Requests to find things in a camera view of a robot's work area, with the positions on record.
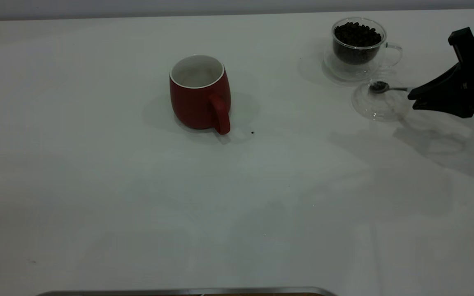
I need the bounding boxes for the spoon with light blue handle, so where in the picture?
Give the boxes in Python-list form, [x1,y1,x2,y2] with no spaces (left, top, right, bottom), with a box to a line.
[369,81,412,94]

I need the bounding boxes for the red mug white inside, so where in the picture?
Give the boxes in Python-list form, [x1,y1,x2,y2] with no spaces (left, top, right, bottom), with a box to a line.
[169,55,232,135]

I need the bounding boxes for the coffee beans pile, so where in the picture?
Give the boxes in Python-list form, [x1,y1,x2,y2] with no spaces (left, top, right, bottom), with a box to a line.
[335,22,383,65]

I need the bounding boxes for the small clear glass dish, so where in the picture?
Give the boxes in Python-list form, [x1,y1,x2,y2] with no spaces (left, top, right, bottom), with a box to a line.
[351,80,411,122]

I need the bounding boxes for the clear glass saucer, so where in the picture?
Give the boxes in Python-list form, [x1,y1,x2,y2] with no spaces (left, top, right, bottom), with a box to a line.
[323,49,379,81]

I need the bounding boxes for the metal tray edge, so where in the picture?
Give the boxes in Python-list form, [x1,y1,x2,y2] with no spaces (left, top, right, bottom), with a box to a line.
[35,287,338,296]

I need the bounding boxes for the glass cup with handle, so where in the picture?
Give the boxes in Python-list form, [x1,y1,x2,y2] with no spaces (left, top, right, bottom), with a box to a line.
[332,17,403,79]

